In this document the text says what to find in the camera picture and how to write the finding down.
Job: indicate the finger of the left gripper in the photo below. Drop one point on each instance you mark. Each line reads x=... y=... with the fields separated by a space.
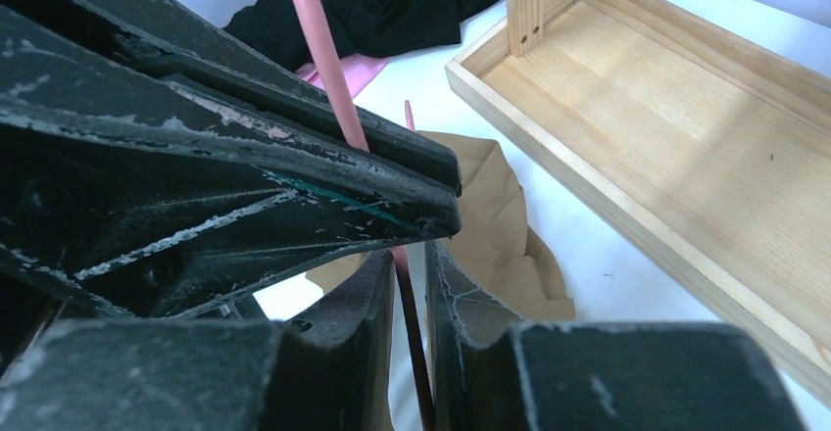
x=153 y=221
x=152 y=60

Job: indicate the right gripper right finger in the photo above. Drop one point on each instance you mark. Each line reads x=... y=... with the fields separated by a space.
x=617 y=383

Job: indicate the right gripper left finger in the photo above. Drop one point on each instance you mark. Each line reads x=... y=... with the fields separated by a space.
x=227 y=376

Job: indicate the tan pleated skirt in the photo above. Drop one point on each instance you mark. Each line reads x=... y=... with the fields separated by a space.
x=495 y=248

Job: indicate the pink wire hanger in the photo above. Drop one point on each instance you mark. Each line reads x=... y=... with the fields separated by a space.
x=319 y=40

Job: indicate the wooden hanger rack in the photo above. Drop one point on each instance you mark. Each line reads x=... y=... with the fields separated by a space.
x=709 y=153

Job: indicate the black garment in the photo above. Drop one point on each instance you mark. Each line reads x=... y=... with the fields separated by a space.
x=372 y=28

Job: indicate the pink garment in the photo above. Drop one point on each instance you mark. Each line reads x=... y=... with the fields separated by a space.
x=359 y=71

